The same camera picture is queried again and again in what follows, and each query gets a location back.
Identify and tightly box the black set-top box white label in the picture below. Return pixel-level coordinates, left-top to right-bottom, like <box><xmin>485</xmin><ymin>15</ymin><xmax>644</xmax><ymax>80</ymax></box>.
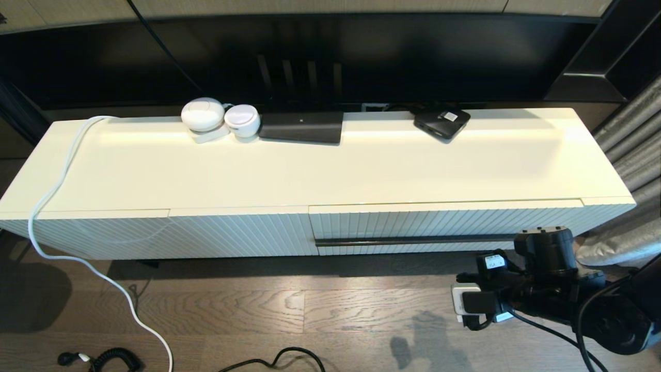
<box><xmin>414</xmin><ymin>107</ymin><xmax>471</xmax><ymax>143</ymax></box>

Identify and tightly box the black television screen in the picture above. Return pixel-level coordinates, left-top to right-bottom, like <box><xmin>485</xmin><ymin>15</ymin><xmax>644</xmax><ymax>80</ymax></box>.
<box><xmin>0</xmin><ymin>11</ymin><xmax>602</xmax><ymax>112</ymax></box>

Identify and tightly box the black floor cable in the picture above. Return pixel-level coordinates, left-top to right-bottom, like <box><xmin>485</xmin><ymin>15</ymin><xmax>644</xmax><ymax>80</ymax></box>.
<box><xmin>219</xmin><ymin>347</ymin><xmax>326</xmax><ymax>372</ymax></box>

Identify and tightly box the white flat device base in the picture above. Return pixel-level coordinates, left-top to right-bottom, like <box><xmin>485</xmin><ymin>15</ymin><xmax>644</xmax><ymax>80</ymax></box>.
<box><xmin>189</xmin><ymin>126</ymin><xmax>231</xmax><ymax>145</ymax></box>

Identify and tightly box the thin black wall cable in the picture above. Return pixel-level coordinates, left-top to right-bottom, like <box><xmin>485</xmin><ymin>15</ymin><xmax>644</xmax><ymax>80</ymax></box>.
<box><xmin>127</xmin><ymin>0</ymin><xmax>204</xmax><ymax>96</ymax></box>

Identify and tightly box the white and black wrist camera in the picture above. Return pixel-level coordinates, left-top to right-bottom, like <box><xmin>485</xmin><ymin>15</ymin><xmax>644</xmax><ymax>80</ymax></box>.
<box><xmin>451</xmin><ymin>283</ymin><xmax>499</xmax><ymax>331</ymax></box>

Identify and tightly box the black wall shelf unit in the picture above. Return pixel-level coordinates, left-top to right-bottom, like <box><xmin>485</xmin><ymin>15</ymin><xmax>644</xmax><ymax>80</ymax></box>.
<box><xmin>542</xmin><ymin>0</ymin><xmax>661</xmax><ymax>104</ymax></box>

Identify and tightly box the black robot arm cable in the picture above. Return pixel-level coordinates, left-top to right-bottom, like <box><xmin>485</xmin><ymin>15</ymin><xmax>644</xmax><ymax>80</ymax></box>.
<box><xmin>509</xmin><ymin>282</ymin><xmax>612</xmax><ymax>372</ymax></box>

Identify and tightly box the white long TV cabinet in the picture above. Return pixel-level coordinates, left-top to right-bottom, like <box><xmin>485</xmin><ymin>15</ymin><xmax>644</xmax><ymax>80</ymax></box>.
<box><xmin>0</xmin><ymin>107</ymin><xmax>637</xmax><ymax>260</ymax></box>

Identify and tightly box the small white round device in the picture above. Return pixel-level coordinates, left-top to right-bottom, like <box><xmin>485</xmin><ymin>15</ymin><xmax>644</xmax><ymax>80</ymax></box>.
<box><xmin>224</xmin><ymin>105</ymin><xmax>261</xmax><ymax>138</ymax></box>

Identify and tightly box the black flat router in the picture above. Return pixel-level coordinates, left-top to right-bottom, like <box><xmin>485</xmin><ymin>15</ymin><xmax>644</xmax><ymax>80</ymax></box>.
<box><xmin>258</xmin><ymin>112</ymin><xmax>344</xmax><ymax>145</ymax></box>

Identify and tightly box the white power cable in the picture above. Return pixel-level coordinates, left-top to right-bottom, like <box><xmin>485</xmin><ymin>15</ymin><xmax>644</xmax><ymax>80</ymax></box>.
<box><xmin>27</xmin><ymin>116</ymin><xmax>174</xmax><ymax>372</ymax></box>

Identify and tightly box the black coiled cable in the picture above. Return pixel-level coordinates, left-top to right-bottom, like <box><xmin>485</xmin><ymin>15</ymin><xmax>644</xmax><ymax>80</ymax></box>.
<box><xmin>58</xmin><ymin>348</ymin><xmax>144</xmax><ymax>372</ymax></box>

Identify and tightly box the white fluted drawer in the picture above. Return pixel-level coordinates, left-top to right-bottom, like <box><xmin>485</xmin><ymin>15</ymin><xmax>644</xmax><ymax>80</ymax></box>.
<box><xmin>309</xmin><ymin>199</ymin><xmax>583</xmax><ymax>256</ymax></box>

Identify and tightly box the large white round device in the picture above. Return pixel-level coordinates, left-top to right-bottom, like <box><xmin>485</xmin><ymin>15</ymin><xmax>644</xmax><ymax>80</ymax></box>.
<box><xmin>180</xmin><ymin>98</ymin><xmax>226</xmax><ymax>132</ymax></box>

